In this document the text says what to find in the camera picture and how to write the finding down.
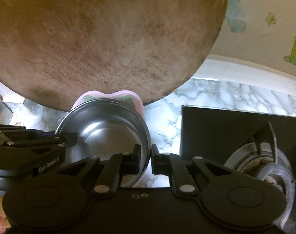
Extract round wooden cutting board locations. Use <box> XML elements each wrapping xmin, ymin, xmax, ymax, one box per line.
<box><xmin>0</xmin><ymin>0</ymin><xmax>227</xmax><ymax>111</ymax></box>

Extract black gas stove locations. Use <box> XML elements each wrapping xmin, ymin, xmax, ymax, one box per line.
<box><xmin>180</xmin><ymin>105</ymin><xmax>296</xmax><ymax>233</ymax></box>

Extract pink steel-lined bowl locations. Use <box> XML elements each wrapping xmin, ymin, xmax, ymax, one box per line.
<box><xmin>56</xmin><ymin>90</ymin><xmax>151</xmax><ymax>187</ymax></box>

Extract person's left hand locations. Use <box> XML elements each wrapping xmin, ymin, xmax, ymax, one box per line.
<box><xmin>0</xmin><ymin>216</ymin><xmax>11</xmax><ymax>232</ymax></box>

